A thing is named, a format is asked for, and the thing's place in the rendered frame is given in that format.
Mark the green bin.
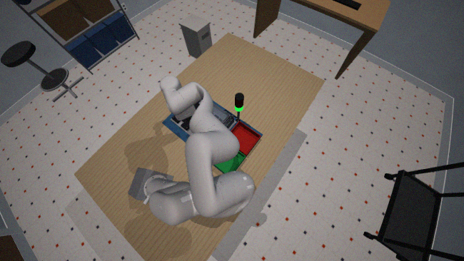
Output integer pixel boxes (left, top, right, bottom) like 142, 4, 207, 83
215, 151, 246, 173

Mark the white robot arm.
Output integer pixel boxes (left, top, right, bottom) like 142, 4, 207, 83
143, 76, 255, 225

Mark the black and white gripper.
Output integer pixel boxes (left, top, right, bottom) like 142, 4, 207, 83
175, 105, 196, 121

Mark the red open-top bin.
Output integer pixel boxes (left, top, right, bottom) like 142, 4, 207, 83
231, 121, 261, 156

